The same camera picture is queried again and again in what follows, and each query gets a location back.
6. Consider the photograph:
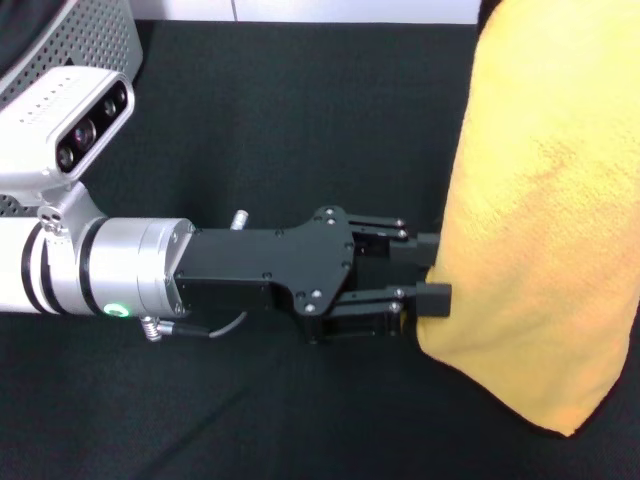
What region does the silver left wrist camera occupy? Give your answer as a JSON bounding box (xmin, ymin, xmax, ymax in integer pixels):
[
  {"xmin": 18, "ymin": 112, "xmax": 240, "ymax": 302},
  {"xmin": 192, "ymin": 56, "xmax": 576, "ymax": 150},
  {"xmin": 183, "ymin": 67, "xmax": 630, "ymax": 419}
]
[{"xmin": 0, "ymin": 67, "xmax": 136, "ymax": 241}]

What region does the black tablecloth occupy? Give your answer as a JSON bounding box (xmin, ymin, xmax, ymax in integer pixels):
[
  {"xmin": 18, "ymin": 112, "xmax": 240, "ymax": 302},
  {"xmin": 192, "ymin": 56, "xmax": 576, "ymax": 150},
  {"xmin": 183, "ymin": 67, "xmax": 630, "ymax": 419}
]
[{"xmin": 0, "ymin": 19, "xmax": 640, "ymax": 480}]

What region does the left gripper cable with plug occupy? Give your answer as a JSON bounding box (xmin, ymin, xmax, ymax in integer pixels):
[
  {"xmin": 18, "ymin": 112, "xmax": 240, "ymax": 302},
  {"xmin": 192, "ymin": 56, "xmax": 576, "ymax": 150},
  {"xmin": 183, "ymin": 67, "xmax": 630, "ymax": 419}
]
[{"xmin": 141, "ymin": 209, "xmax": 250, "ymax": 343}]

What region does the yellow towel with black back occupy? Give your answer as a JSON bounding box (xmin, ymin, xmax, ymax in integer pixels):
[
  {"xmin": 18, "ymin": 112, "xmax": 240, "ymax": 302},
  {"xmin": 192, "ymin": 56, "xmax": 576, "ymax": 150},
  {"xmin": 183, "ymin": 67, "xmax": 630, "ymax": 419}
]
[{"xmin": 414, "ymin": 0, "xmax": 640, "ymax": 439}]

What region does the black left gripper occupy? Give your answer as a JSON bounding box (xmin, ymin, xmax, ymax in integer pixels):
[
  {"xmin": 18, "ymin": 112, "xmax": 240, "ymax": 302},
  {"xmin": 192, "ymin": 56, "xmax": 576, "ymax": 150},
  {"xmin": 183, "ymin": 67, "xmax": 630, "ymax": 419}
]
[{"xmin": 173, "ymin": 205, "xmax": 442, "ymax": 347}]

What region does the grey perforated storage box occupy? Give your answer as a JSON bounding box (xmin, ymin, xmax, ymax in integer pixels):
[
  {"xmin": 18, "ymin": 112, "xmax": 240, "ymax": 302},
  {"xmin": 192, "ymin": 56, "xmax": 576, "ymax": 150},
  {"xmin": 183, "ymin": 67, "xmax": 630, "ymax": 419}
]
[{"xmin": 0, "ymin": 0, "xmax": 145, "ymax": 219}]

